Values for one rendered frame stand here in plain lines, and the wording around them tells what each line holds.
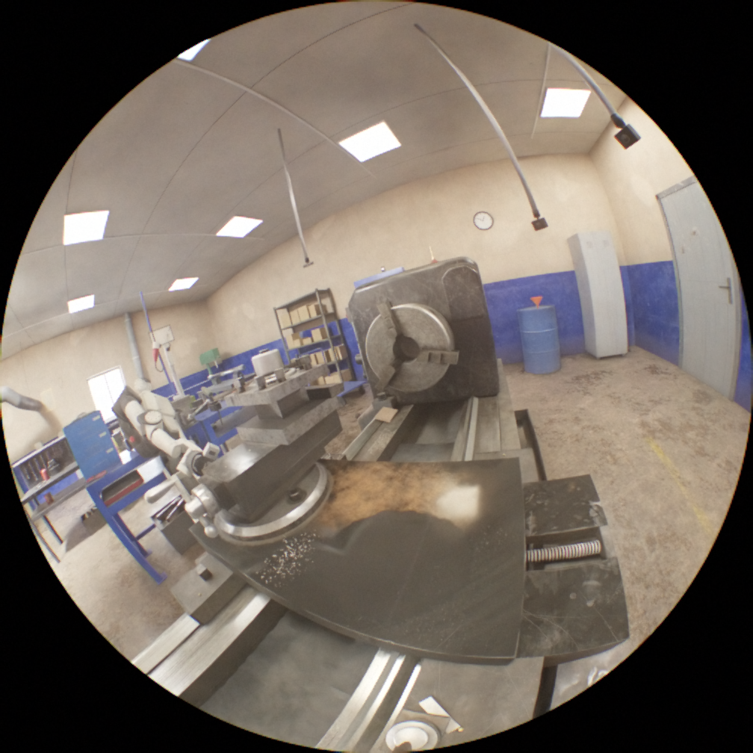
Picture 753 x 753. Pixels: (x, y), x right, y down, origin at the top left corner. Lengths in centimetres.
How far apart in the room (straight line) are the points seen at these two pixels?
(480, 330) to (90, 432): 234
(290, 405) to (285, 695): 57
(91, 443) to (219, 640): 181
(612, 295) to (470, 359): 349
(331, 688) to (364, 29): 293
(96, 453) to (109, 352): 545
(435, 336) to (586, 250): 355
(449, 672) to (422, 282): 93
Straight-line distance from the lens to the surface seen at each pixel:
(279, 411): 49
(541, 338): 357
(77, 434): 216
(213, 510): 45
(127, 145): 291
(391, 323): 66
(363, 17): 242
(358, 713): 38
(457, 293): 80
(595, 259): 408
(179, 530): 230
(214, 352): 715
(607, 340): 419
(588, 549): 41
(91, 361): 740
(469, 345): 87
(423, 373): 70
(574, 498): 46
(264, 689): 57
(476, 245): 422
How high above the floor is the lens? 120
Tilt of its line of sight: 13 degrees down
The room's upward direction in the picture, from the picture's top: 15 degrees counter-clockwise
